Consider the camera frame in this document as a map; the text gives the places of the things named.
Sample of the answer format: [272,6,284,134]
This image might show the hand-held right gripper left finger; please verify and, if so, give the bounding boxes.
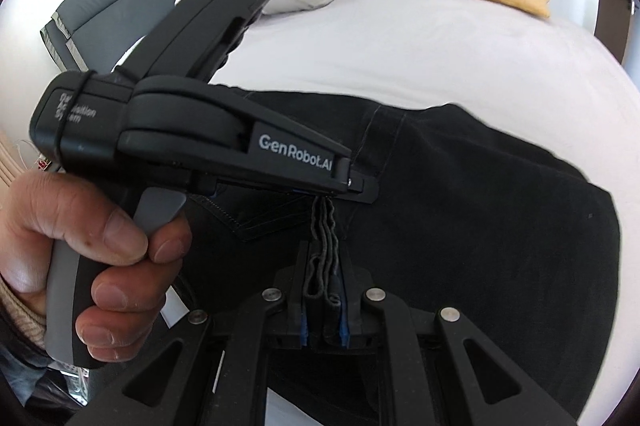
[65,241,313,426]

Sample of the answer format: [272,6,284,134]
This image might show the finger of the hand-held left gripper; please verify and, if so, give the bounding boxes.
[210,171,381,207]

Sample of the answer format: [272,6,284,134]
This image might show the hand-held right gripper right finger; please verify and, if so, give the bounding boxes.
[339,255,587,426]

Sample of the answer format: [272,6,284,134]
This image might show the black pants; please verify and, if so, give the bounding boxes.
[167,87,622,426]

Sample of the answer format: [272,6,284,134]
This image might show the person's left hand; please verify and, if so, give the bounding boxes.
[0,169,194,363]

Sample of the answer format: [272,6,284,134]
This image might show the bed with white sheet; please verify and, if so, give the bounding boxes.
[112,0,640,426]

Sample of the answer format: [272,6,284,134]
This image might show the brown door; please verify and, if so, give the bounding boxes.
[594,0,640,68]

